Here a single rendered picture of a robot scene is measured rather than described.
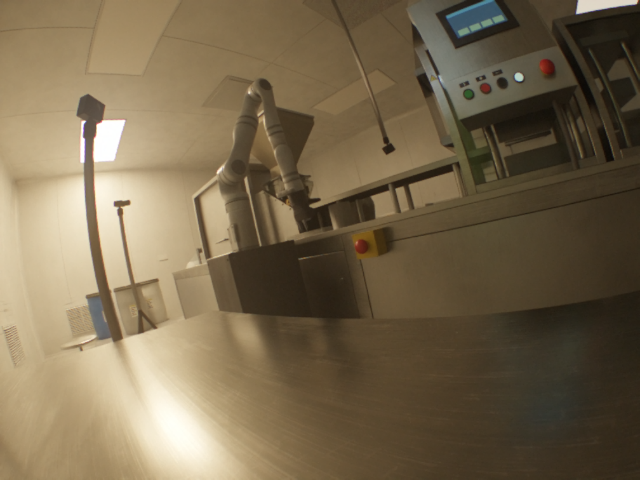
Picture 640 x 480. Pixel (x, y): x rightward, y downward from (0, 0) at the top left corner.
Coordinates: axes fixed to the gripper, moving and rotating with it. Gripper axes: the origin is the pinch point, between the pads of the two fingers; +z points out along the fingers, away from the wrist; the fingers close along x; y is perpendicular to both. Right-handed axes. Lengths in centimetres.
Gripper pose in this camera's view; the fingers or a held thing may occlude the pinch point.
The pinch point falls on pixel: (306, 235)
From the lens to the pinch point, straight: 109.7
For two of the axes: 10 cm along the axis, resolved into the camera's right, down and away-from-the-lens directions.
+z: 3.2, 9.4, 1.3
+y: 5.2, -2.9, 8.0
